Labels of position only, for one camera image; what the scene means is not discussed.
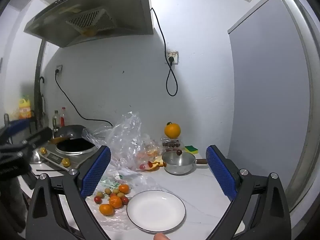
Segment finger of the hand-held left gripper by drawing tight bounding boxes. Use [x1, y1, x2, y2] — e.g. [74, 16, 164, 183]
[0, 127, 53, 164]
[0, 119, 32, 145]

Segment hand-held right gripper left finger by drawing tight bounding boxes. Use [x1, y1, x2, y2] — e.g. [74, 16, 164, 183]
[25, 145, 112, 240]

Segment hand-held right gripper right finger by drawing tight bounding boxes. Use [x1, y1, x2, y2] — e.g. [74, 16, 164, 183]
[205, 144, 292, 240]

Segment green printed plastic bag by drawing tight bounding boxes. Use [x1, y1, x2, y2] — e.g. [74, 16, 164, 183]
[86, 169, 163, 233]

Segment white plate with dark rim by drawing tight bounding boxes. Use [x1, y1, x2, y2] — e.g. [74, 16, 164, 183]
[126, 190, 187, 233]

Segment person's left forearm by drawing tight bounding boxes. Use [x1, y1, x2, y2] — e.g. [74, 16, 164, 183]
[0, 175, 28, 233]

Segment black metal rack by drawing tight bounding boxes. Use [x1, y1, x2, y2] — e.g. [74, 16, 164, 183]
[4, 110, 48, 143]

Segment yellow oil bottle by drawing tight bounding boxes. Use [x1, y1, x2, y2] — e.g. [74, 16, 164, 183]
[18, 95, 32, 120]

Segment steel induction cooker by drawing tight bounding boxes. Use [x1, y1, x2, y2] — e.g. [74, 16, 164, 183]
[30, 137, 100, 172]

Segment dark sauce bottle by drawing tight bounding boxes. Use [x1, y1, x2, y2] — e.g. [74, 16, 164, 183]
[52, 110, 61, 130]

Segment red capped bottle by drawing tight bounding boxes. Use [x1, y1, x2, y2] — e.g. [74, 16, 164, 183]
[60, 107, 68, 128]

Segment black folded umbrella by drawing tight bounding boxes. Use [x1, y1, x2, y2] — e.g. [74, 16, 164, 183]
[36, 76, 47, 130]

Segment clear plastic bag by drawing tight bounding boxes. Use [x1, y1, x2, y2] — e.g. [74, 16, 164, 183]
[82, 111, 165, 173]

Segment steel pot lid wooden knob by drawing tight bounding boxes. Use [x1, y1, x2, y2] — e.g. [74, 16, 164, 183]
[162, 149, 196, 167]

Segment orange fruit pieces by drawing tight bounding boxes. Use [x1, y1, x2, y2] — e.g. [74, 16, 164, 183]
[140, 147, 160, 158]

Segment clear box of dark dates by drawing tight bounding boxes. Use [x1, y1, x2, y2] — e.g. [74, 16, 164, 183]
[161, 137, 184, 153]

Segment vertical metal pipe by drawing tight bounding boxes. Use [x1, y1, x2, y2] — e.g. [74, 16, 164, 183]
[34, 39, 47, 120]

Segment large orange with stem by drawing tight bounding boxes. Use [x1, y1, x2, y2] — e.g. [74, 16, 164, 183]
[164, 121, 181, 139]

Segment grey refrigerator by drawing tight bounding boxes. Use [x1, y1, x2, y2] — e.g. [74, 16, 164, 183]
[227, 0, 320, 213]

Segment steel range hood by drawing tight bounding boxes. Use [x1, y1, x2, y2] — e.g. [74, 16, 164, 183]
[24, 0, 154, 48]

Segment dark wok with wooden handle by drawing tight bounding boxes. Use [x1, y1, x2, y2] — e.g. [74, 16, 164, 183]
[51, 124, 87, 143]

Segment steel pot with wooden handle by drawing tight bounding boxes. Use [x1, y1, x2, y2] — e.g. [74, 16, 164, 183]
[164, 158, 208, 176]

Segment black cooker power cable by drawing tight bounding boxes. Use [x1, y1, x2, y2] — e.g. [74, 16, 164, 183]
[54, 70, 113, 127]

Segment white wall socket with plug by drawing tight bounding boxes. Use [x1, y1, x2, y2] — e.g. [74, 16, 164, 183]
[165, 51, 179, 66]

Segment black range hood cable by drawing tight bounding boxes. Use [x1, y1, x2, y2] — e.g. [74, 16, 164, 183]
[149, 7, 178, 97]

